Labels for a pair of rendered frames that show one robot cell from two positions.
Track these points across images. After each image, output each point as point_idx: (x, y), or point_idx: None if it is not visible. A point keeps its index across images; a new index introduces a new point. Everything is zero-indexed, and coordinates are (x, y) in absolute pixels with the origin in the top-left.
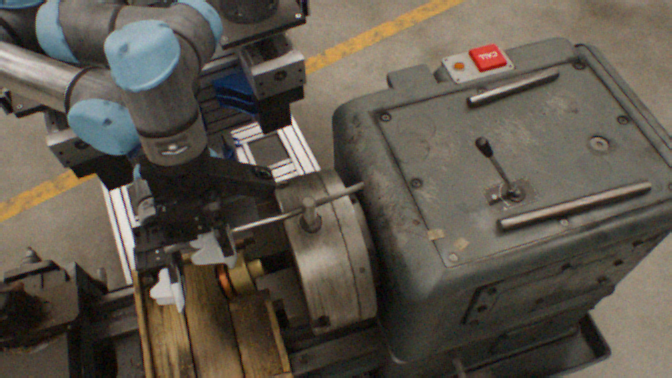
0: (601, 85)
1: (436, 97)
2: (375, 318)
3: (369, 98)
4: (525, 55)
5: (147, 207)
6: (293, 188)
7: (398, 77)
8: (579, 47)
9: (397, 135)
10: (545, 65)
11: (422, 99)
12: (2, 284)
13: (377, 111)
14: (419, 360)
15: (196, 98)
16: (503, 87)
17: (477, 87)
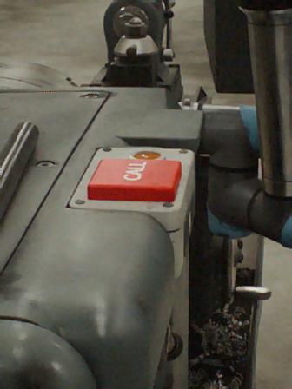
0: None
1: (84, 129)
2: None
3: (150, 93)
4: (96, 230)
5: (184, 103)
6: (57, 78)
7: (179, 115)
8: (38, 313)
9: (41, 97)
10: (29, 240)
11: (95, 120)
12: (143, 50)
13: (112, 93)
14: None
15: (267, 30)
16: (9, 148)
17: (62, 161)
